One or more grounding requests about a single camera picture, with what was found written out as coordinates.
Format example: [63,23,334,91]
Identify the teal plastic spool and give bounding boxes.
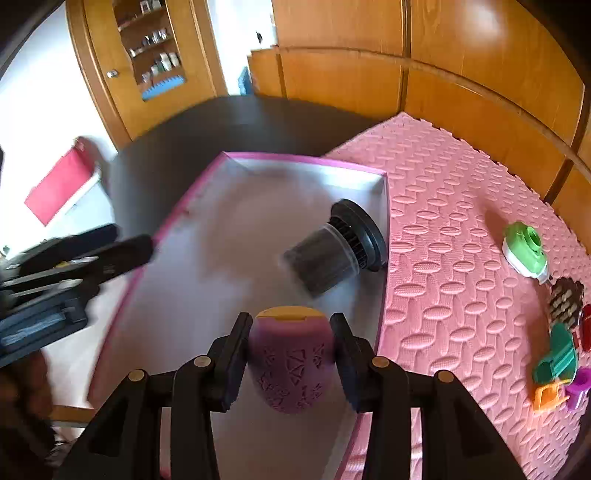
[532,323,579,386]

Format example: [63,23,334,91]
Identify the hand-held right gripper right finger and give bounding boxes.
[329,312,527,480]

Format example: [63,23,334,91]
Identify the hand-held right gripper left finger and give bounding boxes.
[55,312,254,480]

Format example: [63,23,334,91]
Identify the purple plastic ring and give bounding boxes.
[566,367,591,411]

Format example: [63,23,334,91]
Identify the orange plastic block toy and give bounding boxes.
[534,383,568,413]

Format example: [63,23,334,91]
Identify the wooden cabinet with glass door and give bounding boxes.
[65,0,229,151]

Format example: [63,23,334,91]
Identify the small bottles on cabinet shelves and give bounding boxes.
[128,28,182,84]

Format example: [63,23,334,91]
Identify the person's left forearm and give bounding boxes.
[0,355,56,467]

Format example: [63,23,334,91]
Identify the brown spiky massage ball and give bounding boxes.
[549,277,586,330]

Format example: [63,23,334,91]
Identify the grey cylindrical vacuum filter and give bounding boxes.
[281,198,389,296]

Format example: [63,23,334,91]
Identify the green and white plastic dispenser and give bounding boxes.
[502,222,551,283]

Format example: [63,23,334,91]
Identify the pink-rimmed cardboard box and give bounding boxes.
[88,151,391,480]

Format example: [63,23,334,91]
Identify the pink foam mat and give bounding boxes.
[325,112,591,480]

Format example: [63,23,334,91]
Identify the red cloth panel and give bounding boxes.
[24,136,100,227]

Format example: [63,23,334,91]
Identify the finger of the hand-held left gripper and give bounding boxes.
[4,223,120,278]
[71,234,155,282]

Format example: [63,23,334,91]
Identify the red plastic block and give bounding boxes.
[575,305,591,352]

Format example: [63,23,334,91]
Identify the purple patterned oval toy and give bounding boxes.
[247,306,338,415]

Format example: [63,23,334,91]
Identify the blue foam mat piece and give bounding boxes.
[141,76,188,101]

